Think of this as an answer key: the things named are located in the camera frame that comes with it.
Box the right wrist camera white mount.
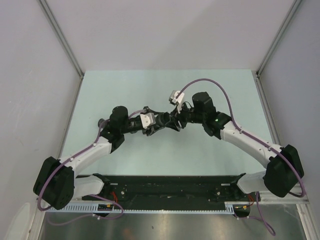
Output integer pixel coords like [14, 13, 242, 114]
[169, 90, 185, 113]

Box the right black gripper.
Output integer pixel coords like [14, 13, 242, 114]
[164, 100, 205, 132]

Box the aluminium extrusion rail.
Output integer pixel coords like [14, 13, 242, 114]
[259, 191, 309, 204]

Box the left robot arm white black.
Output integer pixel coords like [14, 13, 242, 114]
[33, 106, 158, 212]

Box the black corrugated hose with nut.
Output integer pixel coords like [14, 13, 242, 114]
[97, 112, 171, 130]

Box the grey slotted cable duct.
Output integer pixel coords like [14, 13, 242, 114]
[46, 202, 235, 215]

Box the left aluminium frame post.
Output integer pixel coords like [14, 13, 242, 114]
[36, 0, 85, 80]

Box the aluminium frame post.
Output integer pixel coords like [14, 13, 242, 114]
[36, 0, 85, 80]
[255, 0, 304, 78]

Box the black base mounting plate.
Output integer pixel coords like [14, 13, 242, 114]
[79, 174, 263, 212]

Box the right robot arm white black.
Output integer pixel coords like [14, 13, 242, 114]
[169, 90, 304, 201]

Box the right aluminium frame post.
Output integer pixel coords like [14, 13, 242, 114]
[255, 0, 304, 78]

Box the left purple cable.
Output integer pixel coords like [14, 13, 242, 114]
[36, 109, 148, 226]

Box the black threaded adapter ring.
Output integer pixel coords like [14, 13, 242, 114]
[162, 112, 176, 127]

